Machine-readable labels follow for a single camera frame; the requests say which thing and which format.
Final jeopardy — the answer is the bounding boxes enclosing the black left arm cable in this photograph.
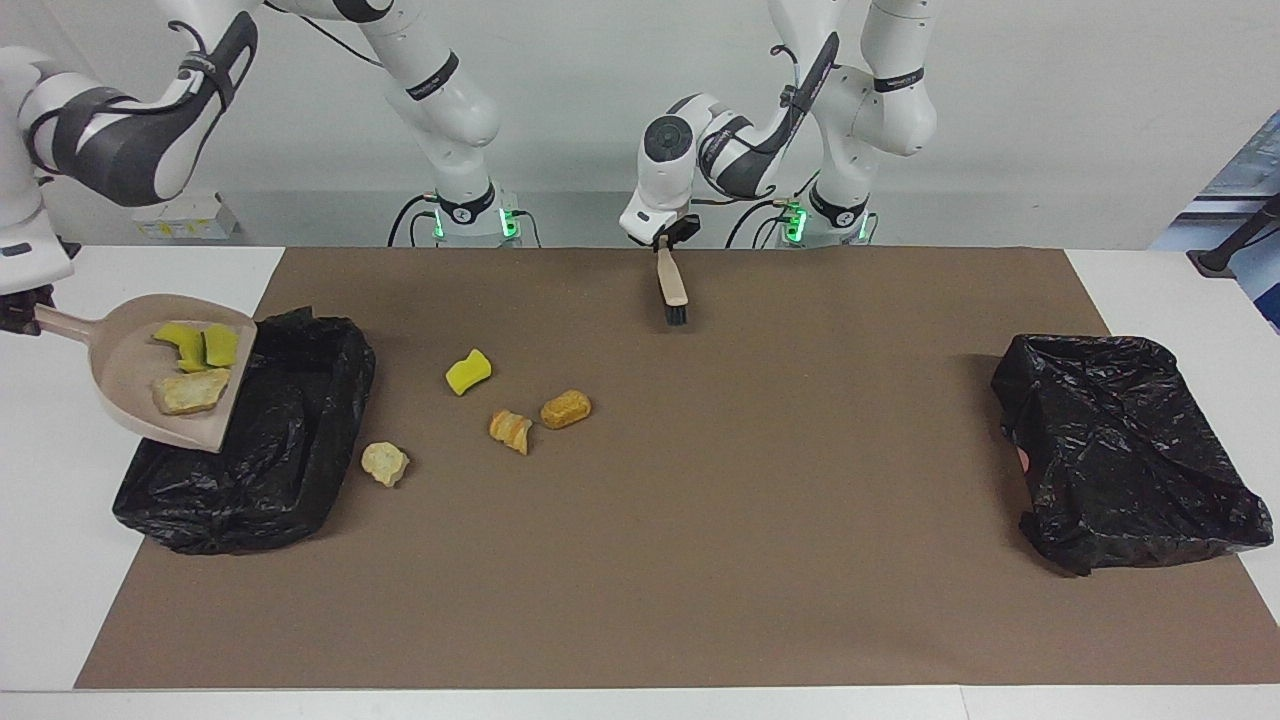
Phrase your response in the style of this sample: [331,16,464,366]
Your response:
[695,45,836,206]

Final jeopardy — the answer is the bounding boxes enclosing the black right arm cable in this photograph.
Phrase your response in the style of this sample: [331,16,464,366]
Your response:
[165,0,389,96]

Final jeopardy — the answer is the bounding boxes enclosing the beige plastic dustpan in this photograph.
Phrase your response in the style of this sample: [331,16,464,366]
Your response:
[35,293,259,454]

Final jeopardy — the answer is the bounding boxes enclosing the notched yellow sponge piece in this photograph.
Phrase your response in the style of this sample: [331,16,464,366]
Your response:
[152,322,208,373]

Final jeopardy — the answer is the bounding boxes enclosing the striped croissant bread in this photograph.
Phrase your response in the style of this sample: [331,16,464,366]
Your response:
[152,368,232,416]

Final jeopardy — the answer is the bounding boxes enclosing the orange striped croissant piece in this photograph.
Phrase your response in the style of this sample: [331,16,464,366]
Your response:
[488,409,534,456]

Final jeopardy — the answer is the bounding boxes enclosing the brown bread bun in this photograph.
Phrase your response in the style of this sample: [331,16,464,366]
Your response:
[540,390,592,431]

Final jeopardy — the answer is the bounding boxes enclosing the beige hand brush black bristles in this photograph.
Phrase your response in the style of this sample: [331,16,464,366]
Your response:
[655,245,691,329]

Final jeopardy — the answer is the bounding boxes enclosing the black bag lined bin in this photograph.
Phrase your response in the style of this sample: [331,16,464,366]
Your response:
[112,308,377,556]
[991,334,1275,577]

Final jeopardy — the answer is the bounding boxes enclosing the pale bread chunk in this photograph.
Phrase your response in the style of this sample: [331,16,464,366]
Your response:
[361,442,410,489]

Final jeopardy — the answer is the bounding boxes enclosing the brown table mat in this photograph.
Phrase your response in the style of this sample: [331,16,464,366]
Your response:
[75,247,1280,691]

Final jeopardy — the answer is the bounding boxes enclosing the black base cable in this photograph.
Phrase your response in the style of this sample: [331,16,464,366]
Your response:
[725,197,806,249]
[387,193,543,249]

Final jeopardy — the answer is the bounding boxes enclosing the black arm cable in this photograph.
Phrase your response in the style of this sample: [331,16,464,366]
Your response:
[165,0,389,96]
[695,45,836,206]

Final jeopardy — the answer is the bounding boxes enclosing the white power strip box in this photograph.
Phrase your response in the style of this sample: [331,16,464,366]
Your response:
[135,195,239,241]

